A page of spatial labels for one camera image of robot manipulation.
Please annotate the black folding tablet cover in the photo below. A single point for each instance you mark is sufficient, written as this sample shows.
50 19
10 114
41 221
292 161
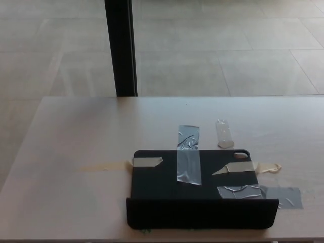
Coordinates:
162 200

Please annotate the beige masking tape long strip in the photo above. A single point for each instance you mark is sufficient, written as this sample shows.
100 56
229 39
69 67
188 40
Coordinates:
144 162

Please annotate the long grey duct tape strip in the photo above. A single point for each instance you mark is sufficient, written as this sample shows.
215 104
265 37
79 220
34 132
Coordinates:
188 154

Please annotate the black window frame post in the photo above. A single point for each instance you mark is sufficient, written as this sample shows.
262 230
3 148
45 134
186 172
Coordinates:
121 48

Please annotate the wide grey duct tape strip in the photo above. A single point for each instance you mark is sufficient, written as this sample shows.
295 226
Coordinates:
278 195

